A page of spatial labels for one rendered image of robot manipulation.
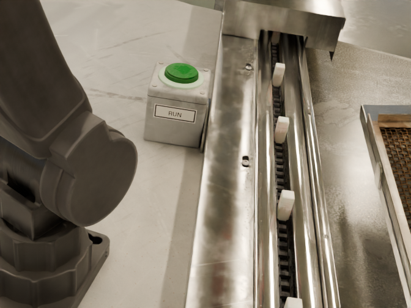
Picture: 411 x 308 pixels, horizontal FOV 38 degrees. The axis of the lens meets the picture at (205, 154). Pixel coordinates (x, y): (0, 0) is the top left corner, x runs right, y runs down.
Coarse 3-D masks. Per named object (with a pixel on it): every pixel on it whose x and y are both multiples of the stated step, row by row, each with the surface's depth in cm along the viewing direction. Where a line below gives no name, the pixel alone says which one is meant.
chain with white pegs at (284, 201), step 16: (272, 32) 94; (272, 48) 94; (272, 64) 89; (272, 80) 84; (272, 96) 81; (288, 192) 60; (288, 208) 60; (288, 224) 60; (288, 240) 59; (288, 256) 57; (288, 272) 55; (288, 288) 54; (288, 304) 48
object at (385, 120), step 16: (368, 128) 68; (384, 128) 69; (400, 128) 68; (384, 144) 66; (400, 144) 66; (384, 160) 63; (400, 160) 64; (384, 176) 60; (400, 192) 59; (400, 208) 57; (400, 224) 54; (400, 240) 53
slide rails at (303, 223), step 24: (264, 48) 90; (288, 48) 92; (264, 72) 84; (288, 72) 85; (264, 96) 79; (288, 96) 80; (264, 120) 74; (264, 144) 70; (288, 144) 70; (264, 168) 66; (264, 192) 63; (264, 216) 60; (312, 216) 61; (264, 240) 57; (312, 240) 58; (264, 264) 54; (312, 264) 55; (264, 288) 52; (312, 288) 53
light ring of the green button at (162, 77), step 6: (162, 72) 70; (198, 72) 71; (162, 78) 69; (198, 78) 70; (168, 84) 68; (174, 84) 68; (180, 84) 68; (186, 84) 68; (192, 84) 69; (198, 84) 69
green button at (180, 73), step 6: (168, 66) 70; (174, 66) 70; (180, 66) 71; (186, 66) 71; (192, 66) 71; (168, 72) 69; (174, 72) 69; (180, 72) 69; (186, 72) 70; (192, 72) 70; (168, 78) 69; (174, 78) 68; (180, 78) 68; (186, 78) 68; (192, 78) 69
